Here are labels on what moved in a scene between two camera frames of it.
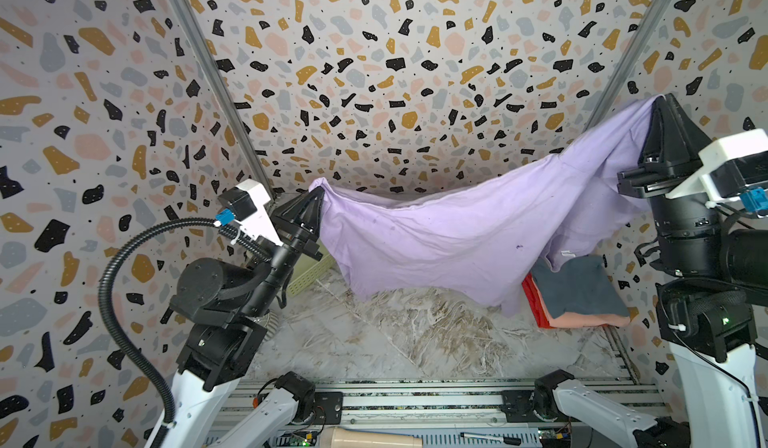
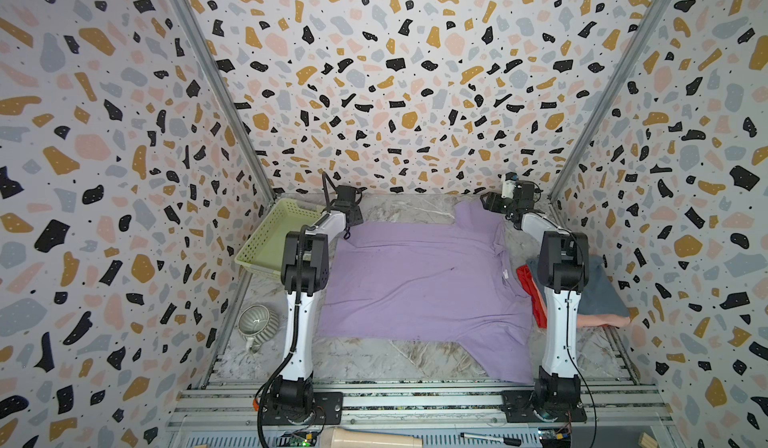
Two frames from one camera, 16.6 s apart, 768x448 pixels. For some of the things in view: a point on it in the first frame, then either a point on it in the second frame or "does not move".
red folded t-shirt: [535, 301] does not move
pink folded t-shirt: [569, 319] does not move
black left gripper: [309, 225] to [355, 215]
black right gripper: [658, 179] to [492, 202]
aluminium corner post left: [244, 134] does not move
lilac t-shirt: [476, 245] to [454, 282]
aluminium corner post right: [632, 55] does not move
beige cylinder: [340, 437] does not move
